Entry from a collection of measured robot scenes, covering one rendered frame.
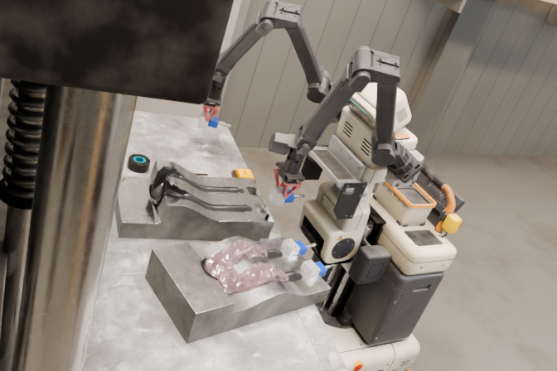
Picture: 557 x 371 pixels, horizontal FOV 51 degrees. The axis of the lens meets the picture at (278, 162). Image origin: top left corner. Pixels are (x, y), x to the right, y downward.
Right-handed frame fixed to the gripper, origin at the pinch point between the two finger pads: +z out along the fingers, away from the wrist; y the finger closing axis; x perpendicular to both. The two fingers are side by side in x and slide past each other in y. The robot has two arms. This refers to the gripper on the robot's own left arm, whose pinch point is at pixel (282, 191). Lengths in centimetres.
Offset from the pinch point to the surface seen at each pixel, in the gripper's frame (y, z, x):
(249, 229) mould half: 7.7, 10.1, -13.1
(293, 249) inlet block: 22.1, 7.0, -4.6
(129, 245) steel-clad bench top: 6, 16, -52
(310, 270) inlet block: 32.0, 7.0, -3.8
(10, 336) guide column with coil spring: 63, -15, -94
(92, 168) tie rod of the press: 104, -77, -98
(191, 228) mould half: 4.8, 11.1, -32.8
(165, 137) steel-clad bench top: -61, 16, -20
